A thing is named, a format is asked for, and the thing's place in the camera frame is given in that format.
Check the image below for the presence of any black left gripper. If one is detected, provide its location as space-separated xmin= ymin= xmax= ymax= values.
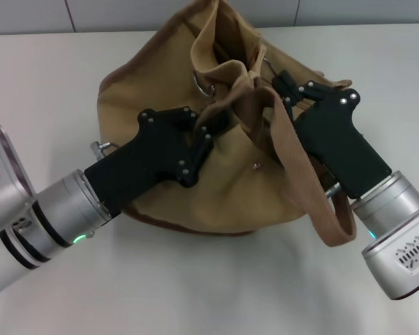
xmin=84 ymin=106 xmax=231 ymax=214

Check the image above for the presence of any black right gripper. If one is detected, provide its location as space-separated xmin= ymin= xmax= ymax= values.
xmin=272 ymin=70 xmax=392 ymax=200

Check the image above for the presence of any khaki canvas food bag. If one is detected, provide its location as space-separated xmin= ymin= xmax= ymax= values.
xmin=97 ymin=0 xmax=357 ymax=247

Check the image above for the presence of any left gripper silver cable connector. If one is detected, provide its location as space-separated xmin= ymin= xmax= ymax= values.
xmin=90 ymin=140 xmax=119 ymax=160

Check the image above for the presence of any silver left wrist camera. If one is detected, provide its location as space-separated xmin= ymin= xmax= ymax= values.
xmin=0 ymin=117 xmax=38 ymax=235

